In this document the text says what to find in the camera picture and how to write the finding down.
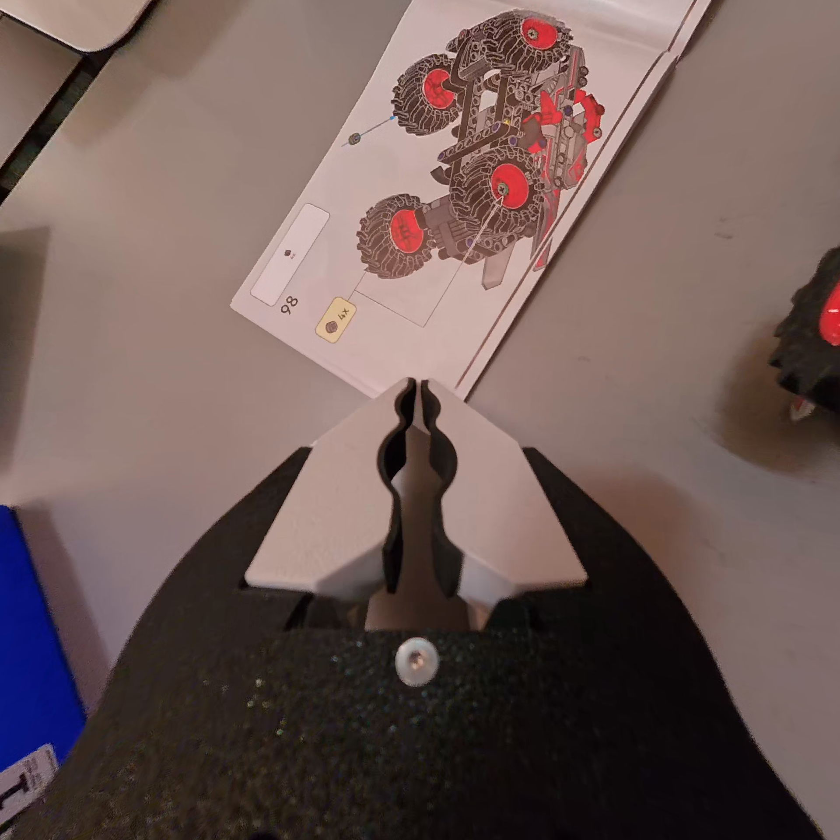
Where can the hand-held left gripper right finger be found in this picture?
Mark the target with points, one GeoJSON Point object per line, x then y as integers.
{"type": "Point", "coordinates": [512, 518]}

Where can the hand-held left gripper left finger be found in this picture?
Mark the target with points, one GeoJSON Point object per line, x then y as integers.
{"type": "Point", "coordinates": [321, 518]}

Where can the white instruction booklet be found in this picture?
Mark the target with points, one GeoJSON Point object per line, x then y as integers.
{"type": "Point", "coordinates": [407, 295]}

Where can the black red toy monster truck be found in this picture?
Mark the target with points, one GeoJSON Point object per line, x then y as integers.
{"type": "Point", "coordinates": [807, 341]}

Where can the grey desk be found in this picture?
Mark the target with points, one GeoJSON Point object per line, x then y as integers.
{"type": "Point", "coordinates": [656, 394]}

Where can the blue labelled plastic bin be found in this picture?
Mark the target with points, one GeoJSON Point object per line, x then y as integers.
{"type": "Point", "coordinates": [33, 656]}

